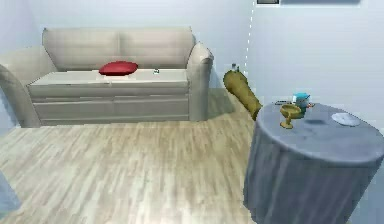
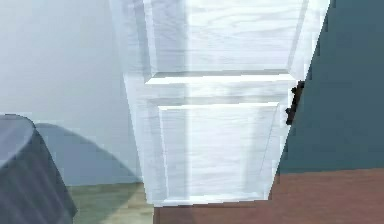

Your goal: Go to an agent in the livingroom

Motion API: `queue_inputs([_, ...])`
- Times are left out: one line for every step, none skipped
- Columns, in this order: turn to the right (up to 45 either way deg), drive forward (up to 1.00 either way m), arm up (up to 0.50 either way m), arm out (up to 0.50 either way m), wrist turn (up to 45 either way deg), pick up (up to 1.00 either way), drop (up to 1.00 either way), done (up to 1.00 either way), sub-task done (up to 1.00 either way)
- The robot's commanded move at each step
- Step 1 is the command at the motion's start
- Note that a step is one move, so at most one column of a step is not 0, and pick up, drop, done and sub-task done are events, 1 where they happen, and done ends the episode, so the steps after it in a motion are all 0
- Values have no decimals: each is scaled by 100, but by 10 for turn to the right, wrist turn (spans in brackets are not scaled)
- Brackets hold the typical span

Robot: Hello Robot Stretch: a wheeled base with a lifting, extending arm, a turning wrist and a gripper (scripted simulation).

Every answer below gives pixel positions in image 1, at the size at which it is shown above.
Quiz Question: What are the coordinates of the golden goblet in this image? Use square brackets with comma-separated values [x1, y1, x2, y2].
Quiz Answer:
[279, 103, 302, 130]

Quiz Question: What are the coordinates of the red cushion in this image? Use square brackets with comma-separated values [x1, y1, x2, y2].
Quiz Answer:
[98, 60, 139, 77]

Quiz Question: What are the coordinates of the teal white box toy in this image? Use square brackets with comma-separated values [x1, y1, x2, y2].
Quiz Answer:
[292, 92, 316, 120]

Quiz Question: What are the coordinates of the grey round draped table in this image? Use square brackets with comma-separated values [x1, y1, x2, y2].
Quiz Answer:
[243, 101, 384, 224]

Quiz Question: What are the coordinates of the white plate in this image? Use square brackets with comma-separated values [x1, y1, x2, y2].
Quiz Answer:
[331, 112, 362, 127]

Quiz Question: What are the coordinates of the olive green long bag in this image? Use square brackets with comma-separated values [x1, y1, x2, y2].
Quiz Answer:
[222, 69, 263, 121]

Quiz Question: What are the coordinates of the beige sofa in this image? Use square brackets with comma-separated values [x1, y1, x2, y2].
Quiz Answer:
[0, 26, 215, 129]

